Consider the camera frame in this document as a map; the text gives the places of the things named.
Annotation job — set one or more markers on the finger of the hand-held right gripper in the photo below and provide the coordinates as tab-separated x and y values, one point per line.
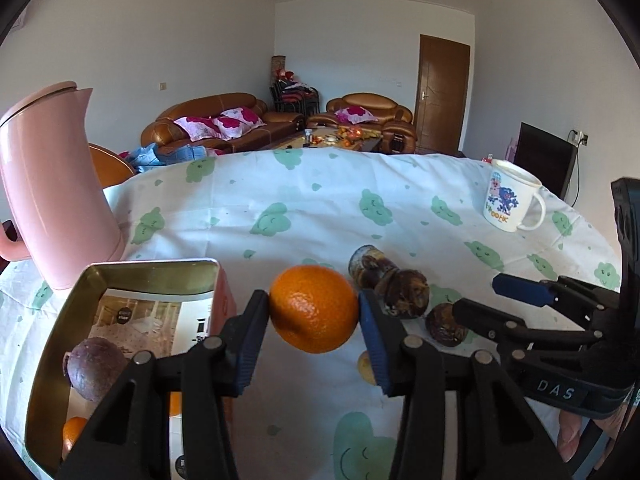
485	317
520	287

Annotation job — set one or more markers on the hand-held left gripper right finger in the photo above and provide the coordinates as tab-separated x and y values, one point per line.
375	345

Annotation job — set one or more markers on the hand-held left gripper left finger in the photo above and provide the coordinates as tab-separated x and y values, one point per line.
250	340

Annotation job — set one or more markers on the small yellow fruit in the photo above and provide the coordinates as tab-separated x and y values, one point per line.
366	367

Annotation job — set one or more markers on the purple passion fruit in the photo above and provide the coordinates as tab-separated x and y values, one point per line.
92	370

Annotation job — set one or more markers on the pink metal tin box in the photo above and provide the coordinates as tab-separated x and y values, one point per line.
65	310

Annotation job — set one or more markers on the white printed mug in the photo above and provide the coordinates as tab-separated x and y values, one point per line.
505	200

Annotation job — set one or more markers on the printed paper leaflet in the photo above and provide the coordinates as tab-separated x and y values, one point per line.
150	320

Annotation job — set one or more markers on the black television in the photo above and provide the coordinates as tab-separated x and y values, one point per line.
542	155

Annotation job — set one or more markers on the cloud print tablecloth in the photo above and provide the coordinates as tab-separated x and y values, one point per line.
320	210

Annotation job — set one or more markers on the wooden coffee table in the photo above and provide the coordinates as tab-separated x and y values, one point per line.
295	142

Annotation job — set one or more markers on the blue plaid cloth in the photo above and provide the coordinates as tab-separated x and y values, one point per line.
165	155

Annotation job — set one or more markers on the brown wooden door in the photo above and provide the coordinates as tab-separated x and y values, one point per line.
442	95

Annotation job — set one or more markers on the pink floral pillow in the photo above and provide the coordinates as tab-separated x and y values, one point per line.
355	114
235	121
197	126

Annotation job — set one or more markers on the brown leather chair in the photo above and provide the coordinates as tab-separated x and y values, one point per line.
107	167

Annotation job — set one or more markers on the brown leather armchair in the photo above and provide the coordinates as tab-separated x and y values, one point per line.
370	101

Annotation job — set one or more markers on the brown leather sofa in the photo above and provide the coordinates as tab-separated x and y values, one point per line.
200	105

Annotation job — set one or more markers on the stack of dark chairs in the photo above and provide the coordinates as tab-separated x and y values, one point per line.
292	97

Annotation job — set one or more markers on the pink electric kettle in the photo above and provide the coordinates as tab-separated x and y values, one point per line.
50	185

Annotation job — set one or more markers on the tall brown floor vase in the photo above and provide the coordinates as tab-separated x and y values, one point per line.
278	67

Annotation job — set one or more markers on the wall socket with plug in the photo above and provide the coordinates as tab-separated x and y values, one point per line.
580	137

